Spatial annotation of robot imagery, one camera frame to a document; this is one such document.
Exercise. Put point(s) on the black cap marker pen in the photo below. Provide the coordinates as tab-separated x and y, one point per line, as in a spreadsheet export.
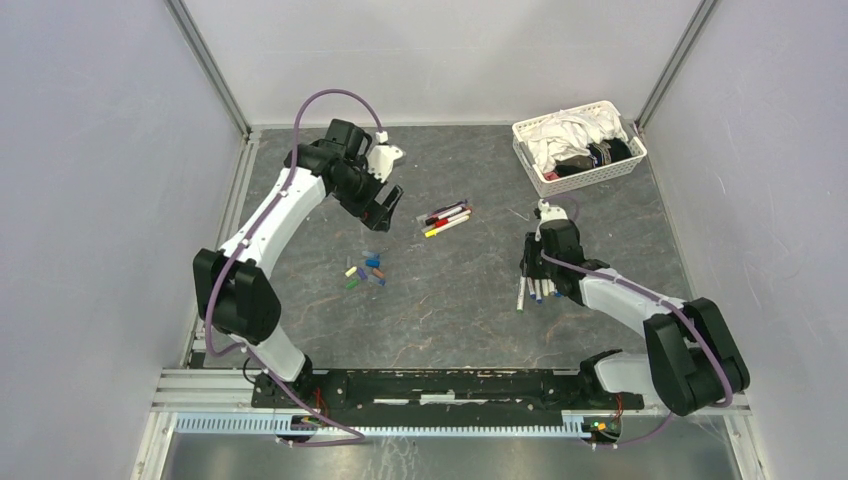
444	212

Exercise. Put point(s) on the white cloth in basket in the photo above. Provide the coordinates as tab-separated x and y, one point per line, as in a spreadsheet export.
565	134

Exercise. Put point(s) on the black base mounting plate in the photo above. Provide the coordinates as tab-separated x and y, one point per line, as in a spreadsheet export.
458	397

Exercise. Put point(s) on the white slotted cable duct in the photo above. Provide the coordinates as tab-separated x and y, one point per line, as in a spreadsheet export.
287	425

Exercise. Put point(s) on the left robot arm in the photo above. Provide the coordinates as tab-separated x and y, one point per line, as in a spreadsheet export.
232	283

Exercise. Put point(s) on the dark blue cap marker pen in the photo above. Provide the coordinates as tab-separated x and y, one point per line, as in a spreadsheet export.
533	290

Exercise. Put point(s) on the white plastic basket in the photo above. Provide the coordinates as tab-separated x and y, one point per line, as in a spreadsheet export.
548	185

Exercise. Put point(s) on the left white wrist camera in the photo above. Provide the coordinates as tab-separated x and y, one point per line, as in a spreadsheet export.
382	157

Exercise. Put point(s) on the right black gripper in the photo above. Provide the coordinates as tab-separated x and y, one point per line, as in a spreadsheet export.
527	266

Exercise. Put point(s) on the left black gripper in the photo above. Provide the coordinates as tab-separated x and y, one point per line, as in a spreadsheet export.
370	210

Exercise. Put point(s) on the black cloth in basket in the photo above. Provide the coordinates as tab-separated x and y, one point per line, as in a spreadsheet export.
599	154

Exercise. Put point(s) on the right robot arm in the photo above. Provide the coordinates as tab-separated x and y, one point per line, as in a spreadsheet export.
691	361

